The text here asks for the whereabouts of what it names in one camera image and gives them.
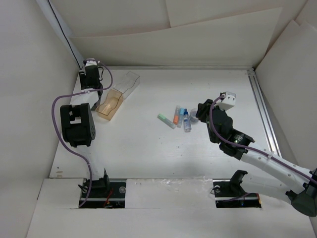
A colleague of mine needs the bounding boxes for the orange plastic container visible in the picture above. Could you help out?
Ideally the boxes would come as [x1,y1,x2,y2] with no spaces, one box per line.
[96,89,123,121]

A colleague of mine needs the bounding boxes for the aluminium rail back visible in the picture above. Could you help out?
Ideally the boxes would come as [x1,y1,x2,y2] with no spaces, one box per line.
[108,65,254,70]

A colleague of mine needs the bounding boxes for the small blue spray bottle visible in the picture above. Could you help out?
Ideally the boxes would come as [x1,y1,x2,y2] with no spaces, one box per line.
[183,109,192,132]

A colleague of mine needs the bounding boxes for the clear cup purple contents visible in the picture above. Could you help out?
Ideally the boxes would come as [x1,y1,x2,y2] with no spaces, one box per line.
[190,108,199,123]

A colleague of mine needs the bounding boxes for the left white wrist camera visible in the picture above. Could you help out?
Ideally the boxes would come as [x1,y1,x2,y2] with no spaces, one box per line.
[83,59,100,68]

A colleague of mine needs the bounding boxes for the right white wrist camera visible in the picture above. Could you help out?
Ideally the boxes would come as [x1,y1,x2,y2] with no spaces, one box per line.
[218,91,236,111]

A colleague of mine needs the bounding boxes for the dark grey plastic container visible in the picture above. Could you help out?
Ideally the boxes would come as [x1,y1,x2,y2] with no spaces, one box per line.
[91,90,103,111]

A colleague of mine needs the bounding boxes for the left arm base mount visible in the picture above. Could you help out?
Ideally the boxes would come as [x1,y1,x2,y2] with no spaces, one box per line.
[78,175,127,209]

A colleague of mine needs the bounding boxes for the green clear highlighter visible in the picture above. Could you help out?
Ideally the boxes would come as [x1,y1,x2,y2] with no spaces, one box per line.
[158,114,176,129]

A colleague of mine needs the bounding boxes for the orange clear highlighter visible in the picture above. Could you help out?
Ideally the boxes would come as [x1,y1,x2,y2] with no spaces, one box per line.
[173,105,180,125]

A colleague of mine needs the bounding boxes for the aluminium rail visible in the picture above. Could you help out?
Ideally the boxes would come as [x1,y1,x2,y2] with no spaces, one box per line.
[247,68,281,156]
[108,65,254,70]

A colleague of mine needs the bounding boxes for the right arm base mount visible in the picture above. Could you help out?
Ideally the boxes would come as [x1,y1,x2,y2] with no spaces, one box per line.
[210,170,262,209]

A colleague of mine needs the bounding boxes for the clear plastic container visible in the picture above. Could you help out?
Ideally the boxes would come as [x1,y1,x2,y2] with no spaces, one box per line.
[113,71,140,100]

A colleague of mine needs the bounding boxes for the aluminium rail right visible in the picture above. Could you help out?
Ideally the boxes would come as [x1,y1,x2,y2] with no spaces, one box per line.
[247,68,281,156]

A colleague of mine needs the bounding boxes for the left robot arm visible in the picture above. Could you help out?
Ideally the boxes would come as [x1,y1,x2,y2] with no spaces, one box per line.
[60,60,110,197]

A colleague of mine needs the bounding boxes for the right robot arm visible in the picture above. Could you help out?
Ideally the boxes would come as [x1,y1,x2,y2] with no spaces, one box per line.
[196,95,317,217]

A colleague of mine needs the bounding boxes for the blue clear highlighter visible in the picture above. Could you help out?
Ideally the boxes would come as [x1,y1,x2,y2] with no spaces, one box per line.
[177,108,185,128]

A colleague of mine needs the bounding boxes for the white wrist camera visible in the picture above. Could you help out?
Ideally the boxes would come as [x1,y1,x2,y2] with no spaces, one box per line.
[83,59,100,68]
[218,91,236,111]

